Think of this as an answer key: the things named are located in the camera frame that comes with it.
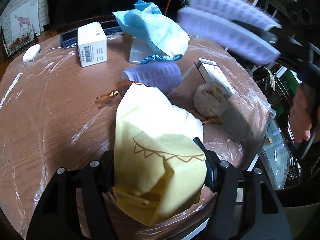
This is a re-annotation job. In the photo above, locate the white cardboard box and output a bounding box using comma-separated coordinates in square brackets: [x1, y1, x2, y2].
[77, 22, 107, 67]

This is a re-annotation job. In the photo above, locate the beige cloth pouch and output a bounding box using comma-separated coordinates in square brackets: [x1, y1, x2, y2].
[193, 83, 228, 124]

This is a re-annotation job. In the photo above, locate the white computer mouse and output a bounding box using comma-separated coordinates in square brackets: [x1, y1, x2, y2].
[22, 44, 41, 62]

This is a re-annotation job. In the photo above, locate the light blue cloth bag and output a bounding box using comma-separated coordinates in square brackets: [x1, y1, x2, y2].
[113, 0, 189, 64]

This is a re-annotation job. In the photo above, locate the yellow cloth drawstring bag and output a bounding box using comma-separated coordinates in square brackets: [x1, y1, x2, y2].
[113, 81, 207, 226]

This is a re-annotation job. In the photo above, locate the purple hair roller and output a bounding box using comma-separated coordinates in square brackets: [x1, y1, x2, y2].
[121, 61, 182, 94]

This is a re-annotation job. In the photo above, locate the person's right hand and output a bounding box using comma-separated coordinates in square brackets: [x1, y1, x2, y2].
[289, 86, 312, 142]

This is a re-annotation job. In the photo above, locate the frosted plastic card sleeve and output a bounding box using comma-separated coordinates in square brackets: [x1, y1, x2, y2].
[129, 37, 154, 64]

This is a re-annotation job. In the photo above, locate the giraffe painting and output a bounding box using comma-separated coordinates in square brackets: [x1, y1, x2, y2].
[10, 0, 41, 37]

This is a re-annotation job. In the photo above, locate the white blue medicine box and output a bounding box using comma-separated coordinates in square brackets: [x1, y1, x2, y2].
[196, 58, 235, 98]

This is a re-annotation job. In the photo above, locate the flower picture on stand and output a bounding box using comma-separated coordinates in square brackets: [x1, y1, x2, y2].
[1, 27, 39, 56]

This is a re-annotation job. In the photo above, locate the blue cased tablet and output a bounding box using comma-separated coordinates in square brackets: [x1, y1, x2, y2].
[60, 20, 122, 49]

